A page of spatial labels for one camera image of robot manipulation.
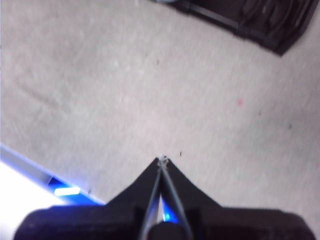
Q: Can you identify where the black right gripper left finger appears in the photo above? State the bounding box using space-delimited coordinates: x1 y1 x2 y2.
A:
13 156 164 240

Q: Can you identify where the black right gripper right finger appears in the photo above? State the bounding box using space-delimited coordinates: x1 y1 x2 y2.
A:
162 158 316 240

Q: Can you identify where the black plastic plate rack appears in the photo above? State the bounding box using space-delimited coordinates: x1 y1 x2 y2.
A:
149 0 316 56

